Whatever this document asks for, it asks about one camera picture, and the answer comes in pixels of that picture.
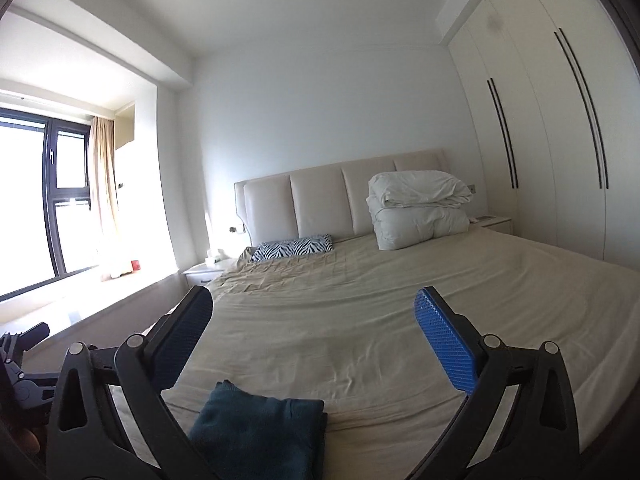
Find white wardrobe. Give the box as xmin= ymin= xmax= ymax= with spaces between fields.
xmin=435 ymin=0 xmax=640 ymax=281

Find bed with beige sheet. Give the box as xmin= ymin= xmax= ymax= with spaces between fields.
xmin=107 ymin=232 xmax=640 ymax=480

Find zebra print pillow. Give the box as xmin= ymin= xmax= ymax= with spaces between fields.
xmin=250 ymin=234 xmax=334 ymax=263

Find black framed window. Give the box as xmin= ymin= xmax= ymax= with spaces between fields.
xmin=0 ymin=107 xmax=94 ymax=303

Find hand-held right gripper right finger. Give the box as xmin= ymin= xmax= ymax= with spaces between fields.
xmin=400 ymin=287 xmax=582 ymax=480

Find white bay window sill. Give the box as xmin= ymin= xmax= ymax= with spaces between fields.
xmin=20 ymin=266 xmax=182 ymax=361

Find white nightstand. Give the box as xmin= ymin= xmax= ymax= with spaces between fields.
xmin=467 ymin=215 xmax=515 ymax=235
xmin=182 ymin=259 xmax=227 ymax=289

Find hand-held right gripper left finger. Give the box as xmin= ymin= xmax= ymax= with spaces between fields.
xmin=45 ymin=285 xmax=216 ymax=480

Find teal knit sweater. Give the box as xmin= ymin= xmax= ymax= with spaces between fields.
xmin=187 ymin=380 xmax=329 ymax=480

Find beige curtain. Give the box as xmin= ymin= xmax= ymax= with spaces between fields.
xmin=89 ymin=116 xmax=124 ymax=282

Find folded white duvet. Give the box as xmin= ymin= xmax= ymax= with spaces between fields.
xmin=366 ymin=170 xmax=475 ymax=252

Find beige padded headboard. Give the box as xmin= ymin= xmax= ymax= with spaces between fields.
xmin=233 ymin=148 xmax=451 ymax=249

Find person's left hand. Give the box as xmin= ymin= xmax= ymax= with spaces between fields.
xmin=7 ymin=429 xmax=43 ymax=459

